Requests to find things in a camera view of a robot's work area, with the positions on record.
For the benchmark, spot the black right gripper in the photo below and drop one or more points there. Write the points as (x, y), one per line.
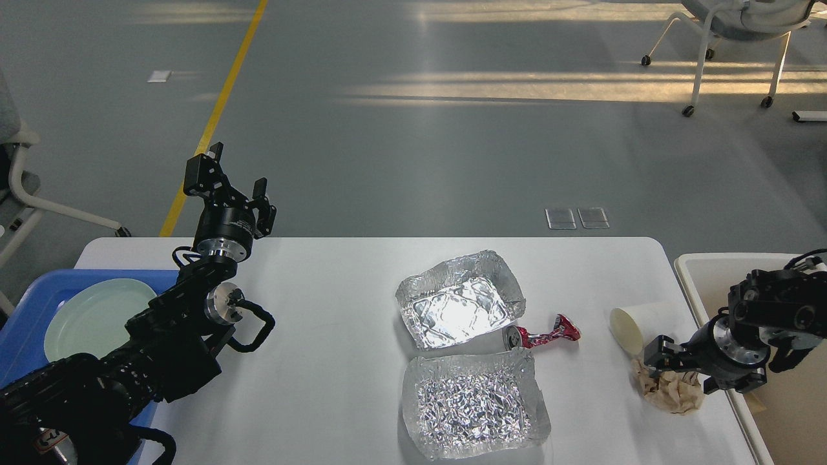
(713, 351)

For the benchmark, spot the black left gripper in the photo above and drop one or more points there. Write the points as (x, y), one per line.
(225, 229)

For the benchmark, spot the brown paper ball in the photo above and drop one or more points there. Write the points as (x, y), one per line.
(674, 393)

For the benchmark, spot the white paper cup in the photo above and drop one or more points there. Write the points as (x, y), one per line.
(635, 326)

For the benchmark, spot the light green plate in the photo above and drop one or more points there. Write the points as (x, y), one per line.
(94, 320)

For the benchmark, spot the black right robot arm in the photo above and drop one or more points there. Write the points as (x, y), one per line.
(773, 319)

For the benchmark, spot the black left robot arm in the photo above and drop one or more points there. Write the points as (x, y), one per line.
(221, 316)

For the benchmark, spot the white plastic bin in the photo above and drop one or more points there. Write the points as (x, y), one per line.
(785, 419)

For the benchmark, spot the crushed red soda can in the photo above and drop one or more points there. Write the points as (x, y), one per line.
(563, 329)

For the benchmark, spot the white chair at left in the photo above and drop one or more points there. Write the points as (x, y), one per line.
(22, 207)

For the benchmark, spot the lower aluminium foil tray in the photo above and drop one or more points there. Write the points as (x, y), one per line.
(462, 406)

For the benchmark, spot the aluminium foil tray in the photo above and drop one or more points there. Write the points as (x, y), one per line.
(459, 299)
(462, 406)

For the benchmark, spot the upper aluminium foil tray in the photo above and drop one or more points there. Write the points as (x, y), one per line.
(459, 299)

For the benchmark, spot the blue plastic tray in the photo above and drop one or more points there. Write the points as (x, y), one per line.
(26, 323)

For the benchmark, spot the white bar on floor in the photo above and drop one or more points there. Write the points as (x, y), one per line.
(809, 116)

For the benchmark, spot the white office chair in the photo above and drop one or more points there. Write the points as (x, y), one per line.
(739, 21)

